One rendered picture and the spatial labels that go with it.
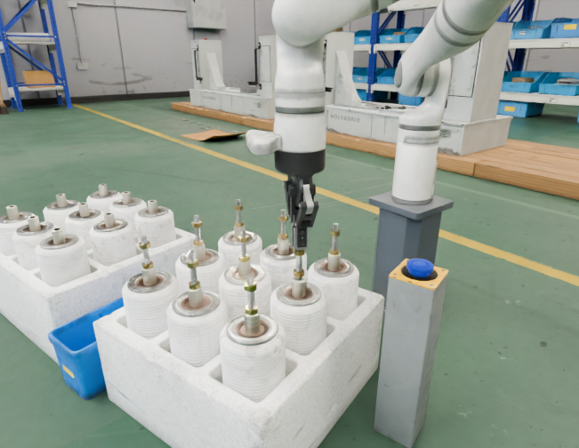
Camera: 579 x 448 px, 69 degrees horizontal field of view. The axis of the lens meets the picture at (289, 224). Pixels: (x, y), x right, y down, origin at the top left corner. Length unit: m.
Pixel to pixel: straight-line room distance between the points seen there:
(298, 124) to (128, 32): 6.72
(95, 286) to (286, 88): 0.63
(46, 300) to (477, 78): 2.35
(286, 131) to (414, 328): 0.35
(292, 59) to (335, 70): 2.90
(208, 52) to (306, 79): 4.70
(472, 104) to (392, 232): 1.74
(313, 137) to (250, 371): 0.33
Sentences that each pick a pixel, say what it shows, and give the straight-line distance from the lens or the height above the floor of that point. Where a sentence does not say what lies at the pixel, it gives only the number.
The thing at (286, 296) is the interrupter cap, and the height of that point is 0.25.
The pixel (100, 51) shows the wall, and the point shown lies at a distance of 7.11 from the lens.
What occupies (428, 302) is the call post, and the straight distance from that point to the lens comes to 0.65.
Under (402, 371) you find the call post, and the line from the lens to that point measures 0.73.
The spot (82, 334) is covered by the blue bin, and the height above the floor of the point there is 0.08.
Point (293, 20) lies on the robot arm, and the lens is 0.56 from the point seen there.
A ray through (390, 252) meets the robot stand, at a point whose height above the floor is 0.18.
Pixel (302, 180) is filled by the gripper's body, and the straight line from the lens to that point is 0.59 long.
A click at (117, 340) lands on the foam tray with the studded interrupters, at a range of 0.79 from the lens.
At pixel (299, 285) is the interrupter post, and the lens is 0.69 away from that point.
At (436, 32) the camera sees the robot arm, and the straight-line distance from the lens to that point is 0.83.
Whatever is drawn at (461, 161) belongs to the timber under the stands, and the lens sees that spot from 2.58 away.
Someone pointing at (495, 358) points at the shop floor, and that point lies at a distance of 1.07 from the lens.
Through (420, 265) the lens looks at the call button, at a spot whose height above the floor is 0.33.
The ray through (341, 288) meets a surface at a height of 0.23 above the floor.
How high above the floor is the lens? 0.62
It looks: 22 degrees down
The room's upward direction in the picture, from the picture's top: straight up
